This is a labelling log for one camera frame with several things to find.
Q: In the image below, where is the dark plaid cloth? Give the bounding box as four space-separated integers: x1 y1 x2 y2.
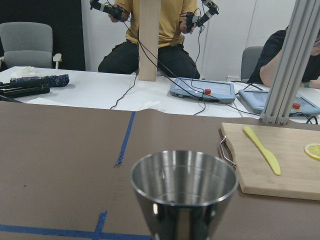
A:
10 74 70 88

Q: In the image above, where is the blue teach pendant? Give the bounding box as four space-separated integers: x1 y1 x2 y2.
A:
169 77 236 104
238 88 320 118

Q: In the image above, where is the wooden plank post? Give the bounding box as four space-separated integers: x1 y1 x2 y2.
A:
138 0 161 81

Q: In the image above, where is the grey office chair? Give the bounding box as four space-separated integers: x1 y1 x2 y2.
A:
0 22 62 69

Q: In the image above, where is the left blue teach pendant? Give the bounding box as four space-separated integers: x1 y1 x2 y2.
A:
169 77 236 104

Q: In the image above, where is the aluminium frame post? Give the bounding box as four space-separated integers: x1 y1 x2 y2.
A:
261 0 320 125

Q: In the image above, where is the person in black shirt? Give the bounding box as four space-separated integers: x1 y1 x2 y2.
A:
248 29 320 88

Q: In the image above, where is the bamboo cutting board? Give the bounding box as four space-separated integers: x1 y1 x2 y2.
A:
221 122 320 201

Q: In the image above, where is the yellow plastic knife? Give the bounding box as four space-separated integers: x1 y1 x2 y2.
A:
243 126 282 176

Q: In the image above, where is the front lemon slice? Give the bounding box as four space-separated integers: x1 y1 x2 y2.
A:
304 143 320 161

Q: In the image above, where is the right blue teach pendant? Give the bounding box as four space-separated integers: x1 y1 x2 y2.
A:
238 88 320 118

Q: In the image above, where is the steel double jigger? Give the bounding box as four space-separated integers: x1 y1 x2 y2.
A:
130 150 239 240

